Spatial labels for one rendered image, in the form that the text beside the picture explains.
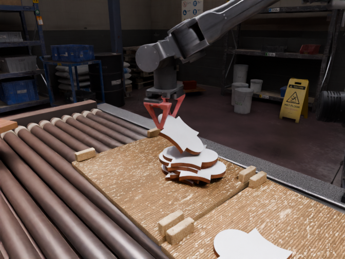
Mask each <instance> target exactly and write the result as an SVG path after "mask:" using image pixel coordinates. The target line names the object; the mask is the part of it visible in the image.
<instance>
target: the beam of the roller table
mask: <svg viewBox="0 0 345 259"><path fill-rule="evenodd" d="M97 108H98V109H99V110H101V111H102V112H104V113H107V114H109V115H112V116H114V117H117V118H119V119H122V120H124V121H127V122H129V123H131V124H134V125H136V126H139V127H141V128H144V129H146V130H151V129H154V128H157V127H156V125H155V123H154V121H153V120H151V119H148V118H146V117H143V116H140V115H137V114H134V113H132V112H129V111H126V110H124V109H121V108H118V107H115V106H113V105H110V104H107V103H103V104H99V105H97ZM197 137H198V138H199V139H200V140H201V142H202V143H203V145H206V148H207V149H210V150H213V151H215V152H216V153H217V154H218V157H219V158H221V159H224V160H226V161H228V162H230V163H233V164H235V165H237V166H239V167H242V168H244V169H247V168H248V167H250V166H251V165H252V166H254V167H256V174H257V173H259V172H260V171H264V172H266V173H267V175H266V178H267V179H269V180H272V181H274V182H277V183H279V184H282V185H284V186H286V187H289V188H291V189H294V190H296V191H299V192H301V193H303V194H306V195H308V196H311V197H314V198H316V199H319V200H321V201H324V202H326V203H328V204H331V205H333V206H336V207H338V208H341V209H343V210H345V203H343V202H341V198H342V196H343V194H344V193H345V189H343V188H340V187H338V186H335V185H332V184H330V183H327V182H324V181H321V180H319V179H316V178H313V177H310V176H307V175H305V174H301V173H299V172H296V171H293V170H290V169H287V168H285V167H282V166H279V165H277V164H274V163H271V162H268V161H266V160H263V159H260V158H257V157H254V156H252V155H249V154H246V153H243V152H240V151H238V150H235V149H232V148H230V147H227V146H224V145H221V144H218V143H215V142H212V141H210V140H207V139H204V138H201V137H199V136H197Z"/></svg>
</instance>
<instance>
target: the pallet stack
mask: <svg viewBox="0 0 345 259"><path fill-rule="evenodd" d="M139 47H141V46H132V47H123V52H124V50H126V52H125V53H123V59H124V61H125V62H126V63H128V64H130V66H128V67H127V68H129V69H130V70H131V72H130V73H129V74H131V77H129V78H127V79H129V80H131V81H132V83H130V84H131V85H132V87H135V86H136V87H137V88H136V89H144V88H148V87H153V86H154V72H144V71H142V70H141V69H140V68H139V67H138V66H137V64H136V52H137V50H138V48H139ZM124 57H125V58H124ZM177 71H179V65H177ZM148 83H152V84H153V85H149V86H143V85H144V84H148Z"/></svg>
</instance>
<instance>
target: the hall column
mask: <svg viewBox="0 0 345 259"><path fill-rule="evenodd" d="M108 12H109V24H110V37H111V49H112V52H116V53H121V54H122V68H123V84H124V98H125V99H128V98H132V97H133V96H131V95H130V94H129V95H126V89H125V75H124V67H123V66H124V59H123V44H122V28H121V15H120V0H108Z"/></svg>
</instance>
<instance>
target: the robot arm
mask: <svg viewBox="0 0 345 259"><path fill-rule="evenodd" d="M278 1H280V0H230V1H229V2H227V3H225V4H223V5H221V6H219V7H216V8H214V9H211V10H206V11H204V12H203V13H201V14H200V15H198V16H195V17H193V18H192V19H187V20H184V21H183V22H181V23H179V24H178V25H176V26H175V27H174V28H172V29H170V30H169V31H167V34H168V36H167V37H165V40H160V41H157V42H156V43H153V44H147V45H142V46H141V47H139V48H138V50H137V52H136V64H137V66H138V67H139V68H140V69H141V70H142V71H144V72H154V87H152V88H149V89H147V90H146V91H145V92H146V96H147V98H145V99H143V100H144V106H145V107H146V109H147V111H148V112H149V114H150V115H151V117H152V119H153V121H154V123H155V125H156V127H157V129H161V130H162V129H163V127H164V124H165V121H166V119H167V116H168V115H170V116H172V117H174V118H175V116H176V114H177V112H178V110H179V108H180V106H181V104H182V102H183V99H184V97H185V91H183V90H184V85H183V84H177V58H179V59H180V60H181V62H182V64H183V63H186V62H188V61H189V62H190V63H191V62H193V61H195V60H197V59H199V58H201V57H203V56H204V55H206V53H205V48H207V47H209V46H211V45H213V42H215V41H217V40H219V39H221V38H222V37H223V36H224V35H225V34H226V33H227V32H228V31H230V30H231V29H232V28H234V27H235V26H237V25H238V24H240V23H241V22H243V21H245V20H246V19H248V18H250V17H252V16H253V15H255V14H257V13H259V12H261V11H262V10H264V9H266V8H268V7H269V6H271V5H273V4H275V3H277V2H278ZM328 1H329V0H303V2H304V3H310V4H311V3H319V2H328ZM200 28H201V30H202V31H201V30H200ZM203 35H204V36H203ZM204 37H205V38H204ZM159 97H161V98H162V99H158V98H159ZM168 99H176V100H178V102H177V104H176V107H175V109H174V112H173V114H171V112H170V108H171V103H169V102H168ZM153 107H155V108H160V109H162V110H163V115H162V119H161V122H160V123H159V122H158V119H157V116H156V114H155V111H154V109H153Z"/></svg>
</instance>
